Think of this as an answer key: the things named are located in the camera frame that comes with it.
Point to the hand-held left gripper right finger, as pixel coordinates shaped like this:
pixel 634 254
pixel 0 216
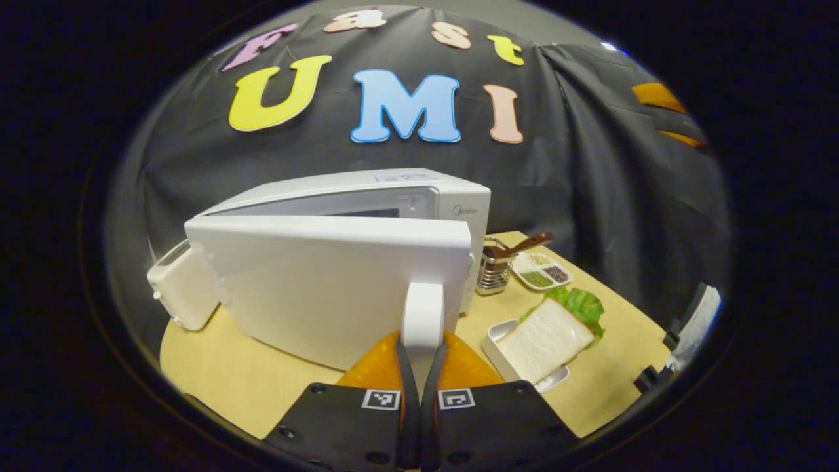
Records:
pixel 429 426

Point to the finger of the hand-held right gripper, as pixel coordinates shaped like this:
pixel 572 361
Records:
pixel 685 137
pixel 659 96

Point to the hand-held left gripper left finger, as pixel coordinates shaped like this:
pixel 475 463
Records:
pixel 409 426

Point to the sandwich with lettuce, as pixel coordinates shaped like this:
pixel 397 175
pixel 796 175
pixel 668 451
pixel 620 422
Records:
pixel 544 337

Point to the white microwave oven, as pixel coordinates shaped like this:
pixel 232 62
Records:
pixel 328 288

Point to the black backdrop cloth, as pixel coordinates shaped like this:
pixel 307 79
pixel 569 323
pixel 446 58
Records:
pixel 590 183

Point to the white rectangular tray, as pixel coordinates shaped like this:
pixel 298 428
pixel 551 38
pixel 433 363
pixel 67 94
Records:
pixel 498 334

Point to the metal mesh utensil holder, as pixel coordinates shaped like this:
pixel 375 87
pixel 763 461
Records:
pixel 493 278

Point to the white divided dish with grains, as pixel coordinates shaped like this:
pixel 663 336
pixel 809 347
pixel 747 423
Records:
pixel 537 278

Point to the brown spoon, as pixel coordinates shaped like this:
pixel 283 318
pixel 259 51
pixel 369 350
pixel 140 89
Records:
pixel 524 244

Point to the white toaster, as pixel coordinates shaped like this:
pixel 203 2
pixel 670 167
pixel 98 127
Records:
pixel 183 288

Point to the black bracket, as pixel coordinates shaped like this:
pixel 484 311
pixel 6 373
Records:
pixel 682 321

